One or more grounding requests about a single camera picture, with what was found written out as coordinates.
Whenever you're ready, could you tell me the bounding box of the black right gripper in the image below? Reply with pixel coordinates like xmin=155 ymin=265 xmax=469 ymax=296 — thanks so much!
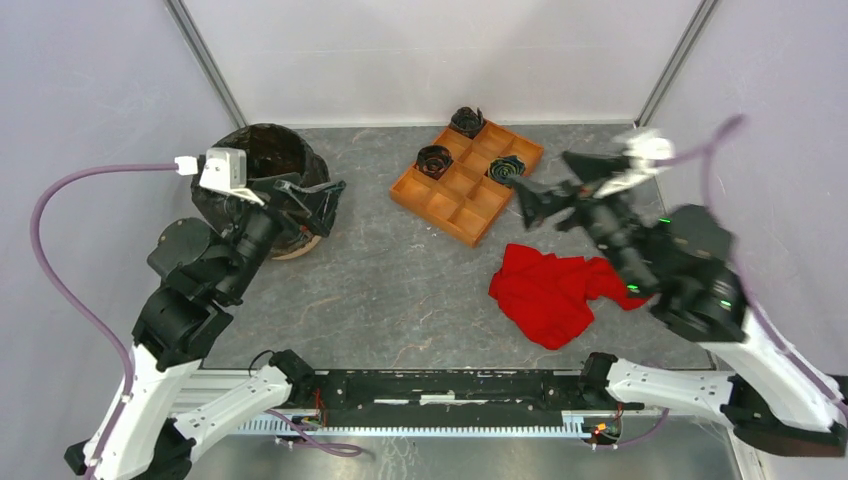
xmin=504 ymin=149 xmax=654 ymax=293

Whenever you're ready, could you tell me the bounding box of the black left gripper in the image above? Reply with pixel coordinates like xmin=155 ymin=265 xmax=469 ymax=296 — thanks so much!
xmin=223 ymin=171 xmax=350 ymax=298

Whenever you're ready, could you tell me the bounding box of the orange trash bin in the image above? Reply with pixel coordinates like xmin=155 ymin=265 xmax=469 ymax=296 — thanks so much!
xmin=271 ymin=236 xmax=322 ymax=261

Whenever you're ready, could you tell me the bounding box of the black plastic trash bag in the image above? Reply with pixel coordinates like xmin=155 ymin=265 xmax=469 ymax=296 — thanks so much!
xmin=190 ymin=123 xmax=330 ymax=232

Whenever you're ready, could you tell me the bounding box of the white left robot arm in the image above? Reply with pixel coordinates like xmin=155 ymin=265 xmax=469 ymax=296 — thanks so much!
xmin=64 ymin=176 xmax=345 ymax=479

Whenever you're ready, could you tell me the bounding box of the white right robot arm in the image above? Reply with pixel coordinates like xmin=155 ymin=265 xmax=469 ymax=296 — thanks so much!
xmin=508 ymin=152 xmax=847 ymax=458

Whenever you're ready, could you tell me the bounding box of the blue yellow rolled tie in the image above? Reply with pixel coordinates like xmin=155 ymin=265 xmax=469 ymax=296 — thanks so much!
xmin=486 ymin=155 xmax=526 ymax=188

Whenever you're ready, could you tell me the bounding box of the orange wooden compartment tray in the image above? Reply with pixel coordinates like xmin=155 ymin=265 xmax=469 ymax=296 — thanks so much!
xmin=389 ymin=122 xmax=544 ymax=247

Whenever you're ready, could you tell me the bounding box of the red cloth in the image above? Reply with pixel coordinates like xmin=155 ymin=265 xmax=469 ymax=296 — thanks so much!
xmin=488 ymin=243 xmax=647 ymax=350

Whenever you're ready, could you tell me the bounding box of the dark rolled tie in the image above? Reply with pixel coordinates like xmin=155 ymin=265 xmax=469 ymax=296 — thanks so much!
xmin=449 ymin=106 xmax=486 ymax=139

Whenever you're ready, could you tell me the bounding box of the black orange rolled tie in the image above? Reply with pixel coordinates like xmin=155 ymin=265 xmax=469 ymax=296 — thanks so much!
xmin=415 ymin=145 xmax=453 ymax=180

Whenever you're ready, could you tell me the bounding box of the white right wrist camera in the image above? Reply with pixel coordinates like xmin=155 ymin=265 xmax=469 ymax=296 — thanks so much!
xmin=593 ymin=128 xmax=676 ymax=199

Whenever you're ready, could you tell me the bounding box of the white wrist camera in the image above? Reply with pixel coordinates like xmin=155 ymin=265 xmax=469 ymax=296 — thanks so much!
xmin=174 ymin=148 xmax=265 ymax=206
xmin=593 ymin=128 xmax=676 ymax=199

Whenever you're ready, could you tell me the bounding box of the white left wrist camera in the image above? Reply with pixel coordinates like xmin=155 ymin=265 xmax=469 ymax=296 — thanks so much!
xmin=174 ymin=148 xmax=265 ymax=206

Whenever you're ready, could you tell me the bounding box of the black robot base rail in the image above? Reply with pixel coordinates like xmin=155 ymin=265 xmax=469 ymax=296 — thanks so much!
xmin=269 ymin=369 xmax=645 ymax=438

